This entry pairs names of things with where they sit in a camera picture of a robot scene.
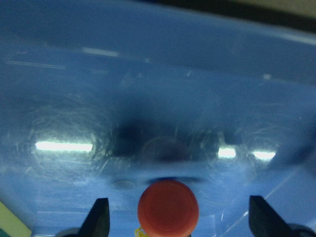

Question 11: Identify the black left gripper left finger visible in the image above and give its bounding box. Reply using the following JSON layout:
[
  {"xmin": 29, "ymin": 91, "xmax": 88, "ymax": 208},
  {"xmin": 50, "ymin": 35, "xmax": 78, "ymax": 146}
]
[{"xmin": 78, "ymin": 198, "xmax": 110, "ymax": 237}]

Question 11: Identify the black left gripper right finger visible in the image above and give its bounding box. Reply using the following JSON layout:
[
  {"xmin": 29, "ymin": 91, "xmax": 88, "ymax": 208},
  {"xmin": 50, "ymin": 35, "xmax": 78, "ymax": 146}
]
[{"xmin": 248, "ymin": 196, "xmax": 297, "ymax": 237}]

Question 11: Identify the red emergency stop button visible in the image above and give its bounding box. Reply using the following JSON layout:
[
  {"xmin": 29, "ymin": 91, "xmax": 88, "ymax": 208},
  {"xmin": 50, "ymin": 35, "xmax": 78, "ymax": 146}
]
[{"xmin": 137, "ymin": 180, "xmax": 199, "ymax": 237}]

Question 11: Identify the blue plastic tray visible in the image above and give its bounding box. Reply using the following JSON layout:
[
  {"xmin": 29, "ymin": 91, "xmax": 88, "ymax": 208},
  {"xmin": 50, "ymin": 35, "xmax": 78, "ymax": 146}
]
[{"xmin": 0, "ymin": 0, "xmax": 316, "ymax": 237}]

